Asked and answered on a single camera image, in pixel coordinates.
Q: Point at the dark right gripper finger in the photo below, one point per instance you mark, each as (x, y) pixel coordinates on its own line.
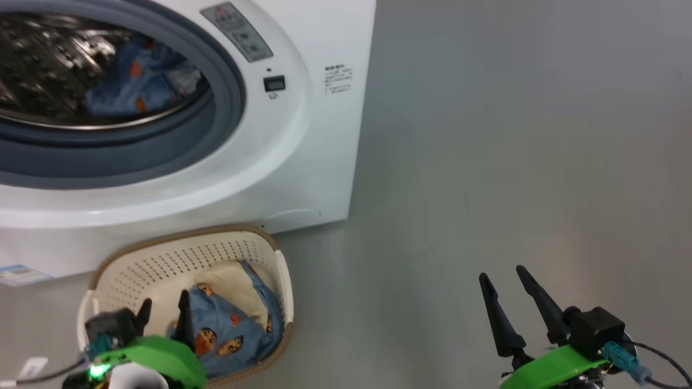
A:
(503, 329)
(546, 308)

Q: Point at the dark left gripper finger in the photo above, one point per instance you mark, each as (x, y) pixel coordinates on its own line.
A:
(185, 324)
(144, 316)

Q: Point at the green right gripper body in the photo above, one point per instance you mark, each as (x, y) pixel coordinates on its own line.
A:
(551, 370)

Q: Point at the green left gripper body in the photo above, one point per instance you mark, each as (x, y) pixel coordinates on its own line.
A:
(162, 354)

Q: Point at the blue cartoon print garment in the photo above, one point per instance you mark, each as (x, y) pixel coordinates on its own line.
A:
(238, 340)
(140, 81)

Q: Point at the cream cloth garment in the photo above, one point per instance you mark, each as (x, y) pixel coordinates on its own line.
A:
(232, 289)

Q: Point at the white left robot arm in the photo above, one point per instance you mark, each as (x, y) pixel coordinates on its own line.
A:
(135, 378)

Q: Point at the cream perforated laundry basket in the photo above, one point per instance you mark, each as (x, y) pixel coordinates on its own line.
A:
(178, 254)

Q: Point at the white front-load washing machine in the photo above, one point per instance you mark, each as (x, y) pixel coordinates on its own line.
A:
(303, 151)

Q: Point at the black door latch socket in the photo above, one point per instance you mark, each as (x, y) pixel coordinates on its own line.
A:
(274, 84)

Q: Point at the blue energy label sticker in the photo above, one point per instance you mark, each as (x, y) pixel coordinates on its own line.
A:
(21, 274)

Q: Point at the round white filter cover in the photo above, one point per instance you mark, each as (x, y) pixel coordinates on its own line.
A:
(294, 220)

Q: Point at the grey warning sticker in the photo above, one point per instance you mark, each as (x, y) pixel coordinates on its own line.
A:
(238, 31)

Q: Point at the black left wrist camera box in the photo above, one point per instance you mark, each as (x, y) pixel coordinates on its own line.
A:
(111, 327)

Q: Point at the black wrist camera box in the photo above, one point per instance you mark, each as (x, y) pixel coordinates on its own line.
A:
(594, 330)
(111, 327)

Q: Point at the teal left camera connector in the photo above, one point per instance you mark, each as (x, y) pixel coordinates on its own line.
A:
(101, 344)

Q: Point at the teal camera connector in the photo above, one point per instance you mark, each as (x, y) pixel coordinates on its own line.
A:
(624, 359)
(101, 344)

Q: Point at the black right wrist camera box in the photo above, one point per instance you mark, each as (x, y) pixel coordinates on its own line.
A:
(594, 330)

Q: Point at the teal right camera connector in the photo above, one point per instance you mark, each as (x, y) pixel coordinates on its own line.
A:
(624, 359)

